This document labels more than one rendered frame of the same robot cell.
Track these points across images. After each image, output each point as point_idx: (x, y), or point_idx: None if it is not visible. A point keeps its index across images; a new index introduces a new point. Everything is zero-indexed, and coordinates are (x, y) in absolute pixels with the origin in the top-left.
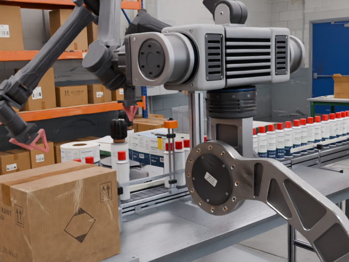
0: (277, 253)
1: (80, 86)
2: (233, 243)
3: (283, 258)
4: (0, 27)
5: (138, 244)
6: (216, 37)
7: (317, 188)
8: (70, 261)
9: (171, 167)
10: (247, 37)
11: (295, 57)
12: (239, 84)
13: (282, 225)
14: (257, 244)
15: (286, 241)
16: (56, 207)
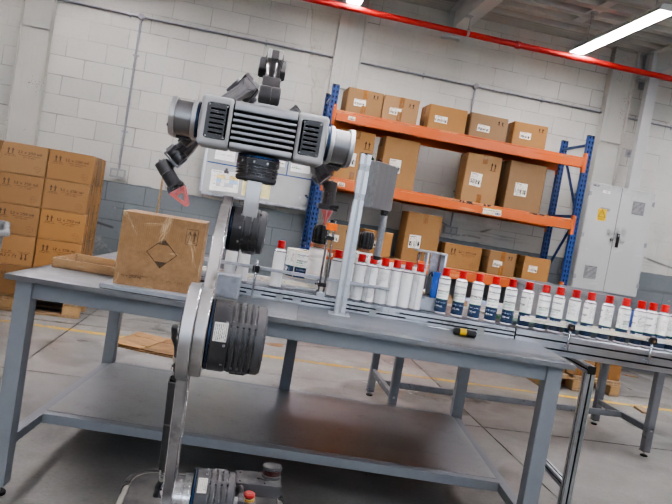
0: (554, 490)
1: (472, 247)
2: (317, 342)
3: (555, 496)
4: (391, 162)
5: None
6: (222, 106)
7: (481, 346)
8: (146, 277)
9: (333, 274)
10: (263, 114)
11: (340, 147)
12: (244, 149)
13: (614, 478)
14: (544, 474)
15: (589, 489)
16: (144, 231)
